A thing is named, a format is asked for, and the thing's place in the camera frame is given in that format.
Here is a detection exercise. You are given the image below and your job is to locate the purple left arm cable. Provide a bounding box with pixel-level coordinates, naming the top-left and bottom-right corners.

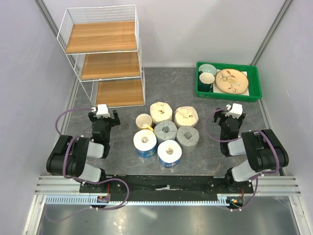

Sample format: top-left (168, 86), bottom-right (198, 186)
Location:
top-left (55, 107), bottom-right (97, 179)

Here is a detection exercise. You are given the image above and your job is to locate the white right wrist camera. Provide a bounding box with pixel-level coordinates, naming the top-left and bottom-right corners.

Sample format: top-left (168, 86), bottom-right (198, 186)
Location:
top-left (225, 103), bottom-right (243, 119)

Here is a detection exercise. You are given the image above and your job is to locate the orange floral plate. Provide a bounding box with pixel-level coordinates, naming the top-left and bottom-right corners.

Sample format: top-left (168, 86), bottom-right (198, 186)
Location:
top-left (215, 68), bottom-right (249, 94)

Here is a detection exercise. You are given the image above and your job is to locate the white blue paper roll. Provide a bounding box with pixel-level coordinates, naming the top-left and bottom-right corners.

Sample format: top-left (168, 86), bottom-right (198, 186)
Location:
top-left (157, 140), bottom-right (182, 168)
top-left (133, 129), bottom-right (157, 158)

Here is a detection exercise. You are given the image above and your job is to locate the yellow ceramic mug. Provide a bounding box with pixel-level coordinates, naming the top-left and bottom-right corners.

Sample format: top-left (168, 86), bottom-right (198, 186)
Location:
top-left (135, 114), bottom-right (154, 132)

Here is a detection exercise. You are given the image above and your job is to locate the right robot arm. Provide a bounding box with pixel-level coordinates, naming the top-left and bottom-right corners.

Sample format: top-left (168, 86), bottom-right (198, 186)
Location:
top-left (210, 105), bottom-right (289, 193)

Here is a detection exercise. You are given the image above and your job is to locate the dark green white cup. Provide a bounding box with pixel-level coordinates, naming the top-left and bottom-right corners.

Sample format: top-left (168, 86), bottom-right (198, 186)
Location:
top-left (198, 72), bottom-right (215, 92)

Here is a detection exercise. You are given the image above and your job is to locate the beige paper roll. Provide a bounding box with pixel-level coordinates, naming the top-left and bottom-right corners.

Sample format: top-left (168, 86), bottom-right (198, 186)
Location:
top-left (150, 102), bottom-right (173, 124)
top-left (174, 106), bottom-right (199, 128)

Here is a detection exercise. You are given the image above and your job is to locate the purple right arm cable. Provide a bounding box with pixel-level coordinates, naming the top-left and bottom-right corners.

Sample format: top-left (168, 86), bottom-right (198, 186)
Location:
top-left (204, 105), bottom-right (243, 143)

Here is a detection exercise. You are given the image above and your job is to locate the green plastic tray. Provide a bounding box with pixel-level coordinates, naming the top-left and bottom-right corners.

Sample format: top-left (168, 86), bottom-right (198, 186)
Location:
top-left (195, 62), bottom-right (262, 102)

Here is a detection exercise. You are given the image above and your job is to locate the white wire three-tier shelf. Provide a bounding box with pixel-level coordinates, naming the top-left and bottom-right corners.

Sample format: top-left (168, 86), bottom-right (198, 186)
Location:
top-left (57, 5), bottom-right (145, 107)

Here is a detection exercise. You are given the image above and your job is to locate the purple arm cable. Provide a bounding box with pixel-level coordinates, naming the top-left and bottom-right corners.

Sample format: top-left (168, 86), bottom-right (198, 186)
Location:
top-left (204, 105), bottom-right (243, 143)
top-left (55, 107), bottom-right (97, 179)

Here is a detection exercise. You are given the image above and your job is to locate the white square plate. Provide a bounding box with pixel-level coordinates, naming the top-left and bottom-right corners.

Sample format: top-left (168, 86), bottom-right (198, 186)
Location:
top-left (213, 69), bottom-right (251, 96)

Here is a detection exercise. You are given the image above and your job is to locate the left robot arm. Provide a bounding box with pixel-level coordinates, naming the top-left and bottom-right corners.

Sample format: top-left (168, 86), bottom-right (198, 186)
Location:
top-left (46, 107), bottom-right (120, 192)

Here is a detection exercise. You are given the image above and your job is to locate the light green bowl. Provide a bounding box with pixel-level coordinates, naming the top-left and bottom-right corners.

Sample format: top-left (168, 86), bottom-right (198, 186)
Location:
top-left (198, 64), bottom-right (217, 76)

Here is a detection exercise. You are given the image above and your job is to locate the grey slotted cable duct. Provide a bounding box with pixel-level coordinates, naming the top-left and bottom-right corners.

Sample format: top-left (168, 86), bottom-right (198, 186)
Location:
top-left (45, 195), bottom-right (229, 206)

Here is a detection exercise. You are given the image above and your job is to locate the grey paper roll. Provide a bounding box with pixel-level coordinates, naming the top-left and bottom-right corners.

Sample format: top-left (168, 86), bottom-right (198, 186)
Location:
top-left (176, 126), bottom-right (200, 153)
top-left (154, 120), bottom-right (178, 145)

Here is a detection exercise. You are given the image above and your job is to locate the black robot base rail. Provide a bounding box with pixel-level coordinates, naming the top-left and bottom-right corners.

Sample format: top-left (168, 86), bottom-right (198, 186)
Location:
top-left (79, 174), bottom-right (254, 203)

